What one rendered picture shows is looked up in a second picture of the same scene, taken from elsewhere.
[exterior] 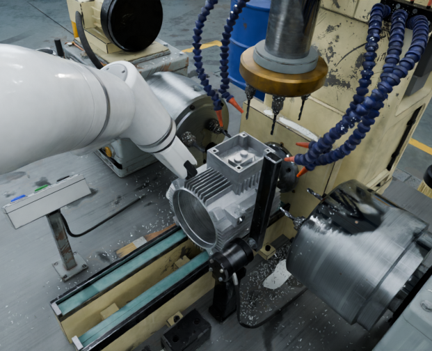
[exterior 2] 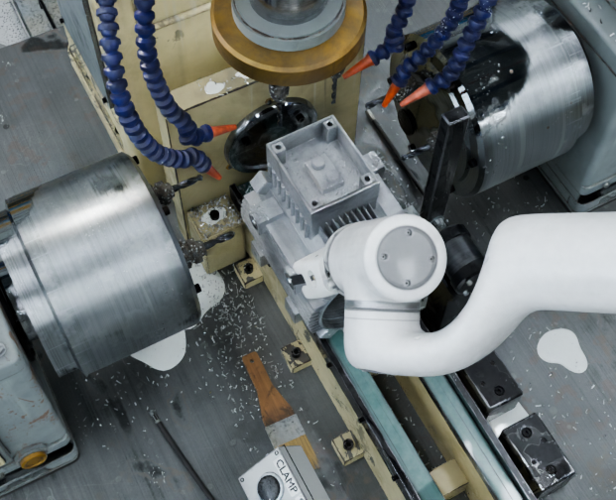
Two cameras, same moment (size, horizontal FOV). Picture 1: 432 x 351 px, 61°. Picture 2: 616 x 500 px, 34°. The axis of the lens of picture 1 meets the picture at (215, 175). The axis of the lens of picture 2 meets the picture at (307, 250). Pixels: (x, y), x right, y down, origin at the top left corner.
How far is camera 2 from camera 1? 0.97 m
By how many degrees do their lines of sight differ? 47
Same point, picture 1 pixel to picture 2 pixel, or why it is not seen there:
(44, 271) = not seen: outside the picture
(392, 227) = (531, 37)
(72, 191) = (305, 471)
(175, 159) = not seen: hidden behind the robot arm
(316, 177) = (343, 82)
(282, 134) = (265, 90)
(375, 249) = (551, 72)
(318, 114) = not seen: hidden behind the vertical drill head
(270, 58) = (319, 26)
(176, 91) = (113, 225)
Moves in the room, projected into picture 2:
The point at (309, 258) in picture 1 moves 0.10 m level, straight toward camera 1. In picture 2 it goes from (511, 153) to (571, 194)
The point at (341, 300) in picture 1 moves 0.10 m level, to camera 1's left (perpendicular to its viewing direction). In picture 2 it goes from (558, 146) to (546, 203)
